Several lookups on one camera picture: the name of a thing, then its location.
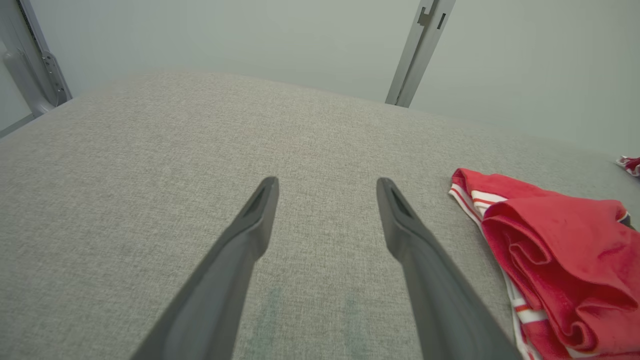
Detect red jersey with white sleeves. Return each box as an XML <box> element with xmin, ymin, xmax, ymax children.
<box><xmin>448</xmin><ymin>168</ymin><xmax>640</xmax><ymax>360</ymax></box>

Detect grey metal upright post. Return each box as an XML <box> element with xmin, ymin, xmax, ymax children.
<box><xmin>385</xmin><ymin>0</ymin><xmax>457</xmax><ymax>108</ymax></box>

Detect grey metal bracket left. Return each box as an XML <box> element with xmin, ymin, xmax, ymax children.
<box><xmin>0</xmin><ymin>0</ymin><xmax>73</xmax><ymax>138</ymax></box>

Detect red shorts with white trim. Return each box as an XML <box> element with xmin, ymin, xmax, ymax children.
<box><xmin>616</xmin><ymin>155</ymin><xmax>640</xmax><ymax>178</ymax></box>

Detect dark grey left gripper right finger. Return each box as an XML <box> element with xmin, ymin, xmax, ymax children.
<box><xmin>376</xmin><ymin>177</ymin><xmax>523</xmax><ymax>360</ymax></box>

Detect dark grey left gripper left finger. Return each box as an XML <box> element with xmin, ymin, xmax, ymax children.
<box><xmin>130</xmin><ymin>176</ymin><xmax>280</xmax><ymax>360</ymax></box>

